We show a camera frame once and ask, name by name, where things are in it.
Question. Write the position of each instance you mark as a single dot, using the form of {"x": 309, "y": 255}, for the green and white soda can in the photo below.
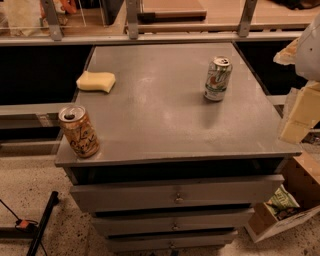
{"x": 218, "y": 76}

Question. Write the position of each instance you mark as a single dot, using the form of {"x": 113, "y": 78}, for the metal railing frame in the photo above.
{"x": 37, "y": 22}

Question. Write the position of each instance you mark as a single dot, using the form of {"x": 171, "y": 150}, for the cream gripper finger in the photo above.
{"x": 287, "y": 55}
{"x": 304, "y": 114}

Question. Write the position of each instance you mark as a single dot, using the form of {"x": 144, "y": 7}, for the green chip bag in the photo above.
{"x": 282, "y": 204}

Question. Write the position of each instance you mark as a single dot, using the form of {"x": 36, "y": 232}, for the orange soda can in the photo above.
{"x": 78, "y": 130}

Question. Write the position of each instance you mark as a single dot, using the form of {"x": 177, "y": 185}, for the black stand leg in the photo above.
{"x": 52, "y": 202}

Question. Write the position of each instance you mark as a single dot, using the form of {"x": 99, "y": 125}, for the cardboard box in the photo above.
{"x": 302, "y": 181}

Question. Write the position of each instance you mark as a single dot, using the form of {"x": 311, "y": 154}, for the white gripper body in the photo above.
{"x": 309, "y": 53}

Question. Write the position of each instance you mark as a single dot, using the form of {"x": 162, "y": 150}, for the yellow sponge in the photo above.
{"x": 96, "y": 81}

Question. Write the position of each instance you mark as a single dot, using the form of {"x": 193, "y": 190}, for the orange cable clip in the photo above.
{"x": 27, "y": 226}

